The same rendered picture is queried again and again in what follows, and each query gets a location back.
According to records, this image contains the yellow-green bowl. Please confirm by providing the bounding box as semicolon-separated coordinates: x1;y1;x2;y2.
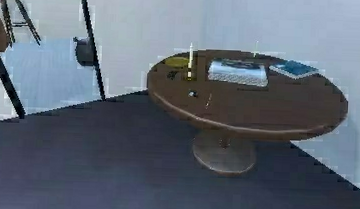
163;56;191;69

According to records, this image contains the white candle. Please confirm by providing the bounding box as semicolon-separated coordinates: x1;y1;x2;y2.
187;42;194;79

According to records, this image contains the dark blue carpet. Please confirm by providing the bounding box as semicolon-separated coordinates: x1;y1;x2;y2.
0;84;360;209

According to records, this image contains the black floor lamp pole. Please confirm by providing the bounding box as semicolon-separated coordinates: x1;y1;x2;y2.
55;0;111;102

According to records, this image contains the small dark grey object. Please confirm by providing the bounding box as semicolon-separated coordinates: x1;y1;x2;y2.
71;37;97;68

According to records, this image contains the blue book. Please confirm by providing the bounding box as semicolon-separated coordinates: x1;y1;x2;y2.
268;59;321;80

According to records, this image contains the brown stool with black legs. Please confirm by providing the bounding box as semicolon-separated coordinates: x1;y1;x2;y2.
0;0;44;48

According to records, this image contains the round brown pedestal table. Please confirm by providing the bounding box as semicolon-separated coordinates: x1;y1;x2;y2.
143;46;351;180

